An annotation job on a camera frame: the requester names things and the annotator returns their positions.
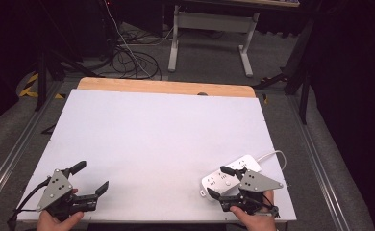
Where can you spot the person's right hand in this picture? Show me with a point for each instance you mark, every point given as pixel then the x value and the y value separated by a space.
pixel 259 223

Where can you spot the white metal desk frame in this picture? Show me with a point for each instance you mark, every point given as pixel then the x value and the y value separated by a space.
pixel 212 20

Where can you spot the person's left hand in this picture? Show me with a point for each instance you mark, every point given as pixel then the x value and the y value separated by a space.
pixel 54 224

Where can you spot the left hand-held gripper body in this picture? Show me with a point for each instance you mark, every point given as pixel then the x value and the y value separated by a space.
pixel 54 189

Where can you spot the yellow black floor tape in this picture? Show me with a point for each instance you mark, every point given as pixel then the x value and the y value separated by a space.
pixel 28 88

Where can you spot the white power strip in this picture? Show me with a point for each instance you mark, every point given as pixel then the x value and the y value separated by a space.
pixel 222 184

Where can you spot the aluminium floor rail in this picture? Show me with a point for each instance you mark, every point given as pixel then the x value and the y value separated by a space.
pixel 320 173
pixel 19 146

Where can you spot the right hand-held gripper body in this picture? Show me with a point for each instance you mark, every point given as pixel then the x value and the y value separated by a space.
pixel 256 183

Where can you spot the black metal stand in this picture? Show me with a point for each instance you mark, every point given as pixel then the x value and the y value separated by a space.
pixel 304 80
pixel 42 77

